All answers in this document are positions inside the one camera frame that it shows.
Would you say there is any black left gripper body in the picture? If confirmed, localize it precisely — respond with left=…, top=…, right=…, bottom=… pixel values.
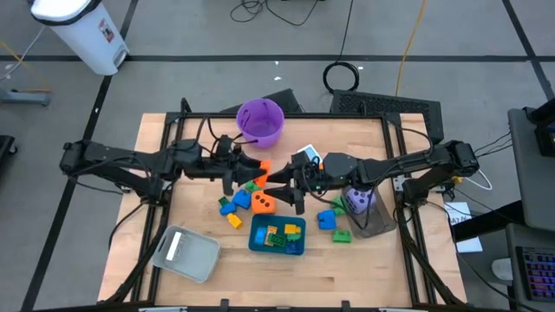
left=185, top=152, right=240, bottom=180

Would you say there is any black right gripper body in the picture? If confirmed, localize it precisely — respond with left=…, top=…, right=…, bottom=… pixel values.
left=291, top=150, right=331, bottom=194

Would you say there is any teal patterned card deck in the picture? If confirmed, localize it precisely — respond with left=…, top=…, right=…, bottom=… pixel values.
left=297, top=143, right=324, bottom=166

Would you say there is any purple foam die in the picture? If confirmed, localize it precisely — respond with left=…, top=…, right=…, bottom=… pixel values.
left=345, top=186, right=376, bottom=215

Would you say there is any white card deck box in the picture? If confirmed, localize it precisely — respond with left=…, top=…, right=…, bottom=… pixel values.
left=166, top=231, right=183, bottom=262

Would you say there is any orange foam die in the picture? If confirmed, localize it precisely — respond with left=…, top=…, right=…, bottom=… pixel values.
left=251, top=189, right=278, bottom=215

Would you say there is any purple plastic bucket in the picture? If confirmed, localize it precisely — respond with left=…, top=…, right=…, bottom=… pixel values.
left=235, top=98, right=286, bottom=150

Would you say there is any teal plastic bin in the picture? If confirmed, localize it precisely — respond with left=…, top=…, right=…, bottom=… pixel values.
left=248, top=213, right=307, bottom=256

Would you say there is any black flat panel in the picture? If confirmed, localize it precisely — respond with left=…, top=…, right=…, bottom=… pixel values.
left=219, top=88, right=304, bottom=114

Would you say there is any dark grey translucent bin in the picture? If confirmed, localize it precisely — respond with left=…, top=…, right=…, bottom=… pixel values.
left=340, top=185, right=398, bottom=239

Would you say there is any light grey plastic bin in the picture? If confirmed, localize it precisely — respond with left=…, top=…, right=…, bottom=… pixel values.
left=151, top=224, right=222, bottom=284

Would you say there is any white paper sheet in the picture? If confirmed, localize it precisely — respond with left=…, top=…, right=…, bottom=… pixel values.
left=444, top=201, right=484, bottom=254

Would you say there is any white trash bin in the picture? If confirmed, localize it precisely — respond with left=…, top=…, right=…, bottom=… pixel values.
left=29, top=0, right=130, bottom=77

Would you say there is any grey stand base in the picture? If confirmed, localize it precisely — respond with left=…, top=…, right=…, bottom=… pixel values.
left=0, top=88, right=52, bottom=107

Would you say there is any grey keyboard desk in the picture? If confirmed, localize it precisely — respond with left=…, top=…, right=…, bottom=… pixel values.
left=505, top=223, right=555, bottom=312

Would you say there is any white computer mouse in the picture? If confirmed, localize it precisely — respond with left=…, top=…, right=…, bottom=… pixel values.
left=491, top=257, right=514, bottom=282

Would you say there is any black monitor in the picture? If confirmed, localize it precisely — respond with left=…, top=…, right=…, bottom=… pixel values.
left=531, top=98, right=555, bottom=158

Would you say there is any black computer keyboard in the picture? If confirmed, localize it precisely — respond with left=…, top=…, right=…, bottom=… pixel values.
left=515, top=245, right=555, bottom=303

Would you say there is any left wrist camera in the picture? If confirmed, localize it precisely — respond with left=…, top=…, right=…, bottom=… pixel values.
left=215, top=134, right=234, bottom=158

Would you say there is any black aluminium table frame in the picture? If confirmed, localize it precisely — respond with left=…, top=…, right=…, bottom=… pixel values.
left=103, top=97, right=468, bottom=312

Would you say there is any coiled black cable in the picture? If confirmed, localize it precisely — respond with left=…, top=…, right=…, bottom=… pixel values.
left=322, top=0, right=361, bottom=94

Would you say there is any looped black floor cable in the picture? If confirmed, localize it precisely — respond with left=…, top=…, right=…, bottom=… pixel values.
left=229, top=0, right=320, bottom=27

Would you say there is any yellow cable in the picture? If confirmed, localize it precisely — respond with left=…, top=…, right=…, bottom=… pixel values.
left=394, top=0, right=428, bottom=97

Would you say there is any white cable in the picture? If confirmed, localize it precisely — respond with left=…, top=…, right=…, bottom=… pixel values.
left=453, top=168, right=494, bottom=192

